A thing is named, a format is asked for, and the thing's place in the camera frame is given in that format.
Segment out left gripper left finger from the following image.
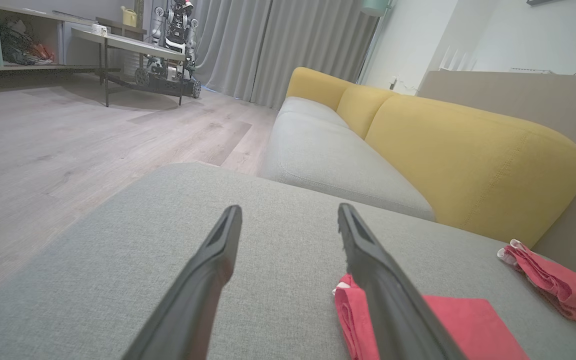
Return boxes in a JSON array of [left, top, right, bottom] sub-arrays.
[[120, 204, 243, 360]]

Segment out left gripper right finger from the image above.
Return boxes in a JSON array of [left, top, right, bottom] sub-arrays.
[[337, 202, 469, 360]]

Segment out red number 23 jersey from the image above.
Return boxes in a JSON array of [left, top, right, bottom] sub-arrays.
[[332, 273, 531, 360]]

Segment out red shorts white stripe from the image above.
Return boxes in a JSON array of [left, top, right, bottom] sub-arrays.
[[496, 238, 576, 335]]

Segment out large grey sofa ottoman cushion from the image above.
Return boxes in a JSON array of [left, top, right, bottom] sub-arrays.
[[0, 161, 576, 360]]

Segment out yellow sofa back cushion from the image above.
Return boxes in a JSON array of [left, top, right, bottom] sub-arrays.
[[335, 84, 400, 141], [364, 94, 576, 249], [285, 66, 355, 112]]

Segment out grey sofa seat cushion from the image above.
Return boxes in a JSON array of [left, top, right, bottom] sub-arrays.
[[257, 107, 436, 222], [277, 96, 351, 130]]

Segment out grey table dark legs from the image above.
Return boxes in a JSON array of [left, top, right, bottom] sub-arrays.
[[70, 26, 191, 108]]

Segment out black white wheeled robot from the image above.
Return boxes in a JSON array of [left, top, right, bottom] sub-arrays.
[[134, 0, 203, 99]]

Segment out grey pleated curtain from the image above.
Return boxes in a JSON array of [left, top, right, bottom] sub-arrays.
[[190, 0, 384, 110]]

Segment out small red orange item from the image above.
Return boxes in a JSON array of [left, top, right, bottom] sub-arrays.
[[33, 44, 55, 63]]

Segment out yellow watering can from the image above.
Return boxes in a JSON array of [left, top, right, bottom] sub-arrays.
[[120, 6, 139, 28]]

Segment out teal lamp shade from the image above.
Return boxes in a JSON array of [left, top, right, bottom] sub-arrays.
[[359, 0, 391, 18]]

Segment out black cable bundle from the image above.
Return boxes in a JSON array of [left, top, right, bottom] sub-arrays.
[[0, 20, 36, 66]]

